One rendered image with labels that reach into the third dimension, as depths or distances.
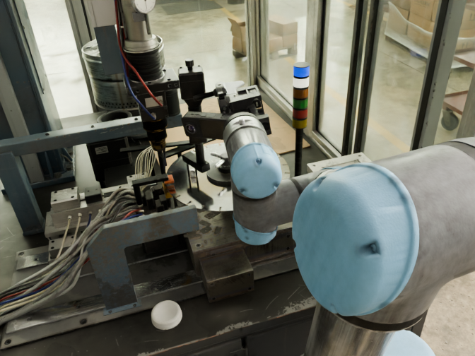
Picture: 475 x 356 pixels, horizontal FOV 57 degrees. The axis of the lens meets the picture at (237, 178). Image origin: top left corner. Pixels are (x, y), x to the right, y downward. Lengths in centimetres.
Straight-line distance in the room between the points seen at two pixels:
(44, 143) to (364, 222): 106
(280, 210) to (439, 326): 146
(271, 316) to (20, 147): 78
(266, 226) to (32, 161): 104
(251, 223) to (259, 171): 12
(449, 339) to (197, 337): 129
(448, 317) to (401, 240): 183
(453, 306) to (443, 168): 184
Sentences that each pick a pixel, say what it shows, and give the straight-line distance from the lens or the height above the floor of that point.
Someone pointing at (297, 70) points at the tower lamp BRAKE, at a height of 115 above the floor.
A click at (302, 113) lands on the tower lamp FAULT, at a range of 130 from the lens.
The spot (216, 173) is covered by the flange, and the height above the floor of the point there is 96.
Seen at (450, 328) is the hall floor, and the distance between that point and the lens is 212.
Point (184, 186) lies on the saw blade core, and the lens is 112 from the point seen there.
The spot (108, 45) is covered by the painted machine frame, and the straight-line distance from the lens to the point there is 109.
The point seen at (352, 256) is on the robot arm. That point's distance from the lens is 33.
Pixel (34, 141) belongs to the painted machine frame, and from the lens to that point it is 128.
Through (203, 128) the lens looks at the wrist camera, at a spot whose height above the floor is 120.
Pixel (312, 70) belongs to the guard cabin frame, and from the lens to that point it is 161.
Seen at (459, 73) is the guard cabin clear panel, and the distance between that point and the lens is 105.
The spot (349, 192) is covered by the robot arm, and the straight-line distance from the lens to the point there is 34.
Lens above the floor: 158
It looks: 34 degrees down
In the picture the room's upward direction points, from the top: 3 degrees counter-clockwise
